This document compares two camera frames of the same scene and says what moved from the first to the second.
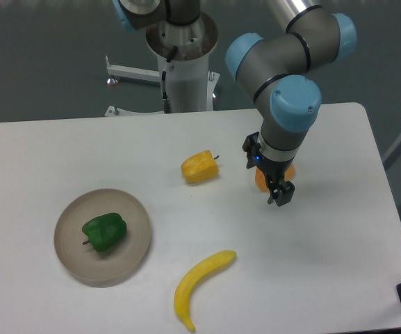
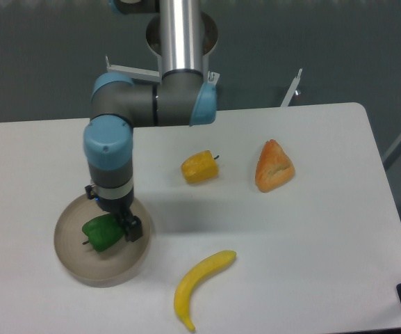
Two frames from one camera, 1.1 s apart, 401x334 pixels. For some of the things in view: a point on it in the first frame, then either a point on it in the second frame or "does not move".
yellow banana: [203, 269] does not move
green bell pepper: [105, 232] does not move
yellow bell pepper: [199, 167] does not move
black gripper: [273, 171] to [117, 207]
